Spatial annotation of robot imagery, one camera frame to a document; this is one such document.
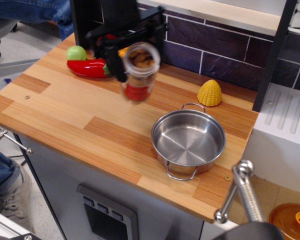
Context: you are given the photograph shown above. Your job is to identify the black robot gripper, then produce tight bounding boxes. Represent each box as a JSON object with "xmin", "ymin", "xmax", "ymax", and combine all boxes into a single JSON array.
[{"xmin": 86, "ymin": 6, "xmax": 167, "ymax": 82}]

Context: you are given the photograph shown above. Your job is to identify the almond jar with red label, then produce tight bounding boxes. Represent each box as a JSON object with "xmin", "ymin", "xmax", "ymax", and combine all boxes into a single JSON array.
[{"xmin": 119, "ymin": 42, "xmax": 161, "ymax": 104}]

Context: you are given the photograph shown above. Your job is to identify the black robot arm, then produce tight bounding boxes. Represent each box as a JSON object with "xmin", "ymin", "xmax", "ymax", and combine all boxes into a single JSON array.
[{"xmin": 70, "ymin": 0, "xmax": 167, "ymax": 82}]

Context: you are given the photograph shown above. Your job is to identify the stainless steel pot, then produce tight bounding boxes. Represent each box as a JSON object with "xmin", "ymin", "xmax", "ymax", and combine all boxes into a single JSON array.
[{"xmin": 151, "ymin": 103, "xmax": 227, "ymax": 181}]

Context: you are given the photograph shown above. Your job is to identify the orange toy item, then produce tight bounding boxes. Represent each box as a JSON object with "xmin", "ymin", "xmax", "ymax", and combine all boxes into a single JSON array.
[{"xmin": 118, "ymin": 47, "xmax": 129, "ymax": 58}]

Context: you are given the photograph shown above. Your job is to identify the red toy pepper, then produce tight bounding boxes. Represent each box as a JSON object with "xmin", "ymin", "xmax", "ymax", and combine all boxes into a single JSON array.
[{"xmin": 67, "ymin": 58, "xmax": 111, "ymax": 78}]

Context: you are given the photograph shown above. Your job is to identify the green toy apple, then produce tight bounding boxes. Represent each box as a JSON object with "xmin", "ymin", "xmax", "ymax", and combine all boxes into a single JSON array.
[{"xmin": 66, "ymin": 45, "xmax": 87, "ymax": 61}]

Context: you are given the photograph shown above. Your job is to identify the blue jeans leg upper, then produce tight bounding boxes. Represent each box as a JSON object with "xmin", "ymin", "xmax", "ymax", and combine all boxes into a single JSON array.
[{"xmin": 0, "ymin": 0, "xmax": 74, "ymax": 40}]

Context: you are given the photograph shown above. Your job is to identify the blue jeans leg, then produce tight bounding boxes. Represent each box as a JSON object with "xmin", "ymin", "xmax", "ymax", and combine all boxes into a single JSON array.
[
  {"xmin": 0, "ymin": 152, "xmax": 23, "ymax": 196},
  {"xmin": 0, "ymin": 0, "xmax": 74, "ymax": 40}
]

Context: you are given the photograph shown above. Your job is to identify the yellow toy corn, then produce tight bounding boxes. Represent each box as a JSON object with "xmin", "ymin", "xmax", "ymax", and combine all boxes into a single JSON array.
[{"xmin": 197, "ymin": 79, "xmax": 222, "ymax": 107}]

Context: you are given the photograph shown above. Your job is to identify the blue jeans leg lower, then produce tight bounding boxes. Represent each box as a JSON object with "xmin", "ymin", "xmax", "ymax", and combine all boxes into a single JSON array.
[{"xmin": 0, "ymin": 152, "xmax": 23, "ymax": 196}]

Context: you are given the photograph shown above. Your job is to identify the grey oven control panel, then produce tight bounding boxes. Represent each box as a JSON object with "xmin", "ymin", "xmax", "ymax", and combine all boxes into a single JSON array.
[{"xmin": 77, "ymin": 184, "xmax": 139, "ymax": 240}]

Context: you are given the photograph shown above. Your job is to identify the metal clamp screw right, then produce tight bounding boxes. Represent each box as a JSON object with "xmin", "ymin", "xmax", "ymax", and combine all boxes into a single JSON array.
[{"xmin": 214, "ymin": 159, "xmax": 266, "ymax": 224}]

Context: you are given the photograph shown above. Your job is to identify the grey sneaker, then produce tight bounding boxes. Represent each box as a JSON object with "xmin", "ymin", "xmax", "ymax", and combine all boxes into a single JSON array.
[{"xmin": 0, "ymin": 165, "xmax": 32, "ymax": 231}]

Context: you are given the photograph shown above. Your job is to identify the white toy sink drainer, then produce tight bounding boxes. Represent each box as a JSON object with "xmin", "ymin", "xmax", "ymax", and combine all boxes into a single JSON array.
[{"xmin": 254, "ymin": 83, "xmax": 300, "ymax": 145}]

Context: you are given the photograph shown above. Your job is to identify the orange plastic lid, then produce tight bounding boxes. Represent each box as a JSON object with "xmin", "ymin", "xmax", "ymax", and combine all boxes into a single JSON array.
[{"xmin": 268, "ymin": 203, "xmax": 300, "ymax": 240}]

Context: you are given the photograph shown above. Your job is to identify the metal clamp handle left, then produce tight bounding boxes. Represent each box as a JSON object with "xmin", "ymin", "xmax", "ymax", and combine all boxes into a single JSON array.
[{"xmin": 0, "ymin": 128, "xmax": 33, "ymax": 155}]

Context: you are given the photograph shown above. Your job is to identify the black metal frame post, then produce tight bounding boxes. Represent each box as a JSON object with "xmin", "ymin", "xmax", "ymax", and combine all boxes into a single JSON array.
[{"xmin": 252, "ymin": 0, "xmax": 298, "ymax": 112}]

